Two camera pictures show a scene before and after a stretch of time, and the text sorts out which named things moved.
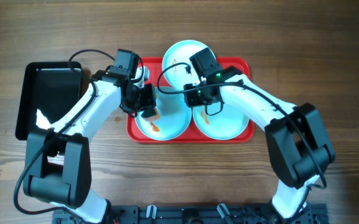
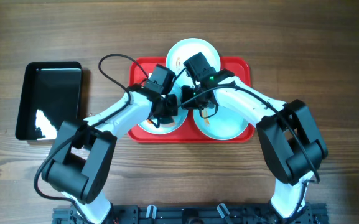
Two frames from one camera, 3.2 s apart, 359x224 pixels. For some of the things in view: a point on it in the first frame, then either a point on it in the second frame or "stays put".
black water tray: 53,87 stays put
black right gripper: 195,98 stays put
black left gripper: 148,101 → 168,107
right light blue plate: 219,121 stays put
